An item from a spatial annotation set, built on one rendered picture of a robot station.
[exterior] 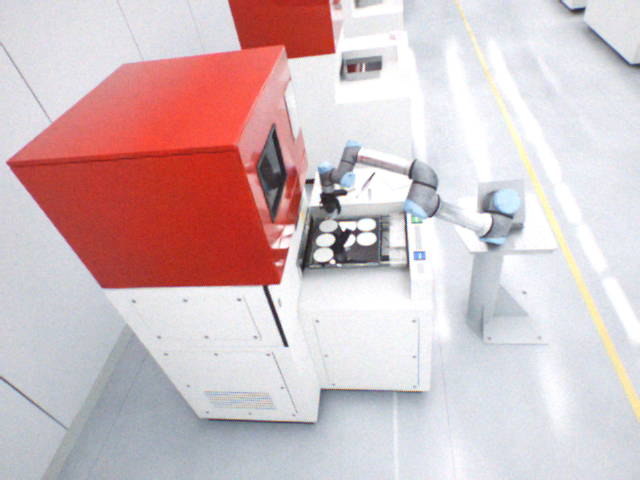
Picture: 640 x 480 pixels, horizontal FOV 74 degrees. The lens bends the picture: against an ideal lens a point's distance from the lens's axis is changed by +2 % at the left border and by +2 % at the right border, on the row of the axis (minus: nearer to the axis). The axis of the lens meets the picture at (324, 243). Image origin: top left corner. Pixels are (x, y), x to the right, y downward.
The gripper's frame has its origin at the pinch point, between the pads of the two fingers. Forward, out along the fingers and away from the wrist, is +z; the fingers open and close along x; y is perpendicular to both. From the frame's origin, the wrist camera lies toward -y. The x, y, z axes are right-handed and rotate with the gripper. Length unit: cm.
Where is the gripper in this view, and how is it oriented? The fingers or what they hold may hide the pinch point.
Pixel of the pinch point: (336, 217)
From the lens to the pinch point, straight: 231.6
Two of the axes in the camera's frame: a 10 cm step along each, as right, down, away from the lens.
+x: 7.1, 3.9, -5.8
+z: 1.5, 7.3, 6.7
